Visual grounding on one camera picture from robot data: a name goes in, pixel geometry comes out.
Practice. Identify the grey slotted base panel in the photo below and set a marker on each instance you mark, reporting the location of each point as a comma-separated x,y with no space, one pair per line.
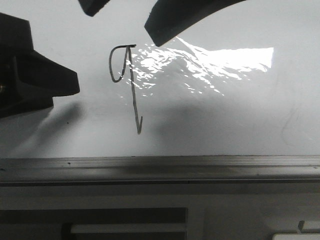
250,211

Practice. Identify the white box at corner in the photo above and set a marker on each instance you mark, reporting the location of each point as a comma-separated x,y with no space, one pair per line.
296,236

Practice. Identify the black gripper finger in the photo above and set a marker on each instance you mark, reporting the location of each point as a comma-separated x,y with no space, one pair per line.
168,18
28,80
92,7

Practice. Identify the white whiteboard with aluminium frame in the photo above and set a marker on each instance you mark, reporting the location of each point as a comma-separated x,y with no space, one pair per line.
236,96

